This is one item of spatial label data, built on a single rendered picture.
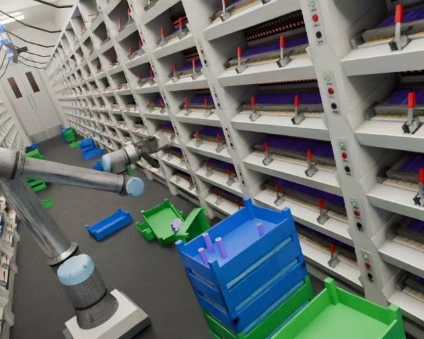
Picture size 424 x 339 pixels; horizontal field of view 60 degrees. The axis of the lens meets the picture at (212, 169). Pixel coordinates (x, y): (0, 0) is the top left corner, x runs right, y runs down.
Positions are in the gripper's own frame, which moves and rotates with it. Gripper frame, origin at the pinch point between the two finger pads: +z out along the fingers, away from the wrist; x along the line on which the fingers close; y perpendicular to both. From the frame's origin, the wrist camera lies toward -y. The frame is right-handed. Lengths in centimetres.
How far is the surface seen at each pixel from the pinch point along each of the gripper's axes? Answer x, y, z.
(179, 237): -8.7, -46.6, -15.5
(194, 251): -83, -16, -30
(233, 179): -15.2, -27.4, 20.8
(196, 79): -15.7, 28.3, 16.4
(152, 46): 30, 50, 16
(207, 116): -15.3, 9.2, 16.8
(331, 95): -105, 19, 15
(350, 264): -91, -47, 22
